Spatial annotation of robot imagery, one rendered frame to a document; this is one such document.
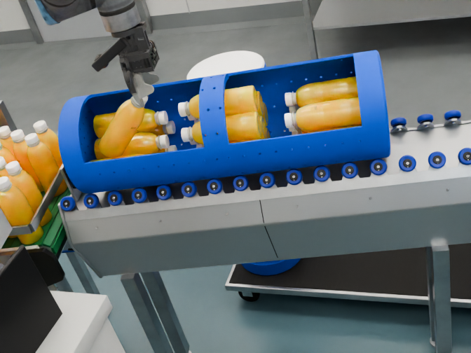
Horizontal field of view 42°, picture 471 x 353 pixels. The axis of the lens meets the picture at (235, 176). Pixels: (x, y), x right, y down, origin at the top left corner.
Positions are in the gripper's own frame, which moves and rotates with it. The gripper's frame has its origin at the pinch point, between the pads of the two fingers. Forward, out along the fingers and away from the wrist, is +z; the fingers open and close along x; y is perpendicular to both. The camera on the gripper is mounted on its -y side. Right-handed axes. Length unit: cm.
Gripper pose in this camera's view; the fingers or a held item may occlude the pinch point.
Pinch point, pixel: (141, 98)
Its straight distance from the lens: 165.9
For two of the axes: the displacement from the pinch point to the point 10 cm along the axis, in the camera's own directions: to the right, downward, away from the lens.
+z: 2.2, 8.0, 5.6
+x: 1.0, -5.9, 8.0
